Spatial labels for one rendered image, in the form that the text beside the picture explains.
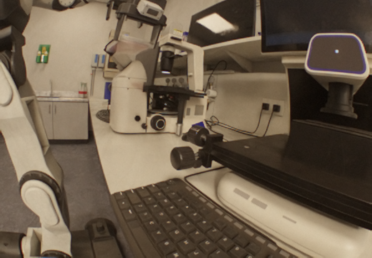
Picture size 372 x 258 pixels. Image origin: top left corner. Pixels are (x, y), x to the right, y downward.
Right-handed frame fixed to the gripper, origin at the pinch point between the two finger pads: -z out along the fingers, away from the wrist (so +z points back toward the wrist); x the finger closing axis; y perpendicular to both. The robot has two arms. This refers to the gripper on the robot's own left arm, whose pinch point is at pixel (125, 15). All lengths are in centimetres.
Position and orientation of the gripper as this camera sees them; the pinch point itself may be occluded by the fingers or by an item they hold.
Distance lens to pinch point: 55.7
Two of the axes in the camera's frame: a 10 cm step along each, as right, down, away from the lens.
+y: -6.7, 0.4, 7.4
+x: 7.4, -0.1, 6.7
